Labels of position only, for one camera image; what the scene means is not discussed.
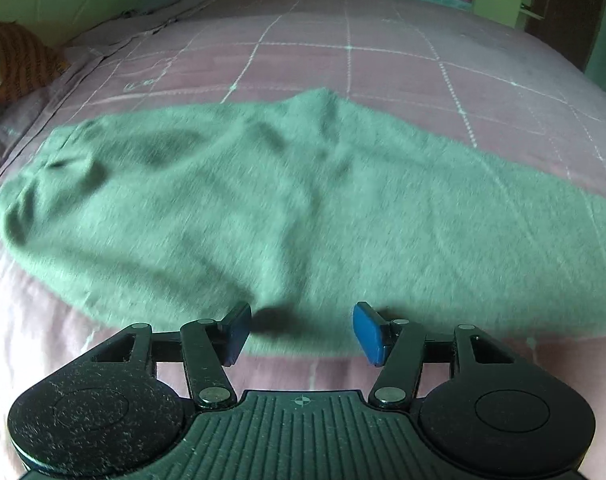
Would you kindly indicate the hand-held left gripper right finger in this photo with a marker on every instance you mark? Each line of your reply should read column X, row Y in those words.
column 367, row 332

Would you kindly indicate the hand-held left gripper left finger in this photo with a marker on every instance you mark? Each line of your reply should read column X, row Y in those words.
column 239, row 330

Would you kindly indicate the green towel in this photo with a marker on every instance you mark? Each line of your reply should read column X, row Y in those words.
column 283, row 220

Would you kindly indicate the pink checked bedsheet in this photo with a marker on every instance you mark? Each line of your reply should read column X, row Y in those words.
column 383, row 60

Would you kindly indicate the orange knitted cloth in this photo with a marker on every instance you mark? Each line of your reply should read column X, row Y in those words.
column 20, row 60

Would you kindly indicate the dark wooden door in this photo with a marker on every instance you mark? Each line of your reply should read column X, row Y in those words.
column 568, row 15

